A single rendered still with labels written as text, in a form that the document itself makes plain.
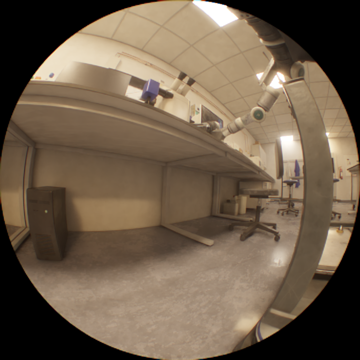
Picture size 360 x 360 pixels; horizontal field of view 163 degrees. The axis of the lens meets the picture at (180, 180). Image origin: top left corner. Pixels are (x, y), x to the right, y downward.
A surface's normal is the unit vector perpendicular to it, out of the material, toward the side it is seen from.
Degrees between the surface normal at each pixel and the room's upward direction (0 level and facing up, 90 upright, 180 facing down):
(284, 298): 90
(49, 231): 90
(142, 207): 90
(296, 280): 90
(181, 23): 180
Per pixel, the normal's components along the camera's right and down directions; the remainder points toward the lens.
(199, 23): -0.05, 1.00
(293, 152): -0.75, -0.07
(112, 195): 0.66, -0.01
